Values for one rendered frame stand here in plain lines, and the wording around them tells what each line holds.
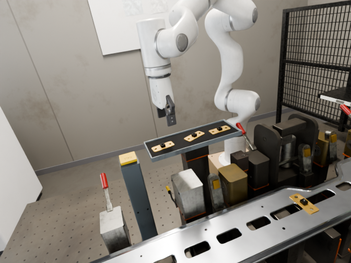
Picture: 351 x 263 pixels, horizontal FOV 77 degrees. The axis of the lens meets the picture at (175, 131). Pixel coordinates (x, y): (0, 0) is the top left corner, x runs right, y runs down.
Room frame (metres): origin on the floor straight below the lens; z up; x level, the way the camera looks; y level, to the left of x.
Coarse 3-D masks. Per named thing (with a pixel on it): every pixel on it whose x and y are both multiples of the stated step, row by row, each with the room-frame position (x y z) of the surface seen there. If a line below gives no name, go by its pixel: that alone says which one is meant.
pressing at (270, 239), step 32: (288, 192) 0.57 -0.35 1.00; (320, 192) 0.55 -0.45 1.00; (192, 224) 0.49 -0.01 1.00; (224, 224) 0.48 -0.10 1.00; (288, 224) 0.44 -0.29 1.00; (320, 224) 0.43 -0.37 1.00; (128, 256) 0.42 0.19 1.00; (160, 256) 0.41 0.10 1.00; (224, 256) 0.38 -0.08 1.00; (256, 256) 0.37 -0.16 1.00
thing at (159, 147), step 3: (162, 144) 0.74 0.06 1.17; (165, 144) 0.75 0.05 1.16; (168, 144) 0.75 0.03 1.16; (171, 144) 0.74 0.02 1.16; (153, 147) 0.74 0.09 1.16; (156, 147) 0.74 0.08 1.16; (159, 147) 0.73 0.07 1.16; (162, 147) 0.73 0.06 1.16; (165, 147) 0.73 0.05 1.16; (168, 147) 0.72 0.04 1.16; (153, 150) 0.72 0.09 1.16; (156, 150) 0.71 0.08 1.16; (159, 150) 0.71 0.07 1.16
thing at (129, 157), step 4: (132, 152) 0.73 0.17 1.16; (120, 156) 0.72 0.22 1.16; (124, 156) 0.71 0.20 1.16; (128, 156) 0.71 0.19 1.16; (132, 156) 0.70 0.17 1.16; (120, 160) 0.69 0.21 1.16; (124, 160) 0.68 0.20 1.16; (128, 160) 0.68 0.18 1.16; (132, 160) 0.68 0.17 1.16; (136, 160) 0.68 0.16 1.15; (124, 164) 0.67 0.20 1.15
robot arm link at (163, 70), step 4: (148, 68) 0.69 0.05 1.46; (152, 68) 0.68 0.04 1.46; (156, 68) 0.68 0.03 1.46; (160, 68) 0.68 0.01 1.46; (164, 68) 0.68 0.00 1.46; (168, 68) 0.69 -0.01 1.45; (148, 72) 0.69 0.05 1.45; (152, 72) 0.68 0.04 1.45; (156, 72) 0.68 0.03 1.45; (160, 72) 0.68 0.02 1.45; (164, 72) 0.68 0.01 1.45; (168, 72) 0.69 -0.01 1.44; (152, 76) 0.70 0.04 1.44; (156, 76) 0.69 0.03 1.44
